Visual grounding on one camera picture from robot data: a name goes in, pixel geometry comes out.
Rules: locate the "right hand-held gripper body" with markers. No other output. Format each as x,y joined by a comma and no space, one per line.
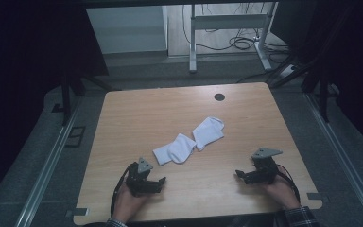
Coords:
263,170

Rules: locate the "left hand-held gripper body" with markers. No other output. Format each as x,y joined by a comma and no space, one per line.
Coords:
139,183

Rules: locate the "white sock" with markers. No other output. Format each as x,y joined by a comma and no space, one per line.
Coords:
208,131
176,150

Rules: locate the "person's left hand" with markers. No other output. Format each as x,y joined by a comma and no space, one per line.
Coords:
126,205

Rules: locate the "person's right hand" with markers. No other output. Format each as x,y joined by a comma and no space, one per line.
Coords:
280,193

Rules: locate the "person's left plaid sleeve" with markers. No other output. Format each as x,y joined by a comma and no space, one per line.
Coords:
115,223

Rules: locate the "person's plaid sleeve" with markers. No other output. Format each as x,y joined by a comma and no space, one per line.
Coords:
115,223
297,217

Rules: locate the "person's right plaid sleeve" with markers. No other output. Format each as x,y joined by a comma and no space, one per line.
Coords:
297,217

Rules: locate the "black round table grommet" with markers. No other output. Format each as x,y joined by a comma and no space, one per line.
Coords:
219,97

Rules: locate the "dark metal stand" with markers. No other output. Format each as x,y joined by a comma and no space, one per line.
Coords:
324,91
66,94

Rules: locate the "white power strip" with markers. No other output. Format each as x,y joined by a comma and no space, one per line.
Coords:
288,71

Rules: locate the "dark curtain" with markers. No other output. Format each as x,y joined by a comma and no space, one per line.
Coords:
28,63
353,47

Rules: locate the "silver metal floor rail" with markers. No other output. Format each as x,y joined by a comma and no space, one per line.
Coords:
343,151
48,167

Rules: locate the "black rectangular floor frame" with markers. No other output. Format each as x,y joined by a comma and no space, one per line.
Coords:
75,127

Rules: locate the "white metal desk frame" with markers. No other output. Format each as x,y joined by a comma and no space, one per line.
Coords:
228,22

